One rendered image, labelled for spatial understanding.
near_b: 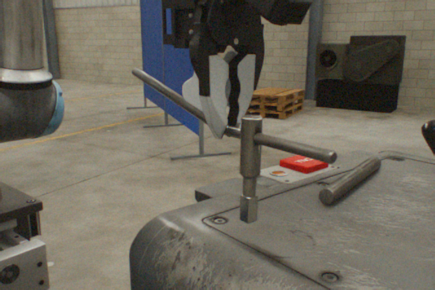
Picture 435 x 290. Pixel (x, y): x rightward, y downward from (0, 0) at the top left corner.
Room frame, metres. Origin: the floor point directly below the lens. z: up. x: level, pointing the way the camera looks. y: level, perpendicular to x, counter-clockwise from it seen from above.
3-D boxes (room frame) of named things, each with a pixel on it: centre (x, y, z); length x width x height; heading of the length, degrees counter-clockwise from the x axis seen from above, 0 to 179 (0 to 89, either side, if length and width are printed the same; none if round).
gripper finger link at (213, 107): (0.46, 0.01, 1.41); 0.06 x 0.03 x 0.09; 41
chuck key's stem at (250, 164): (0.43, -0.04, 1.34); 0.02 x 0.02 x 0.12; 40
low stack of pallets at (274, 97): (8.48, -1.19, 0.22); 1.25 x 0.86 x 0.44; 150
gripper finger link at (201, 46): (0.44, 0.00, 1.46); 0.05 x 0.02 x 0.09; 131
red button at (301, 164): (0.70, -0.15, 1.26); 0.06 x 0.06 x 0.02; 40
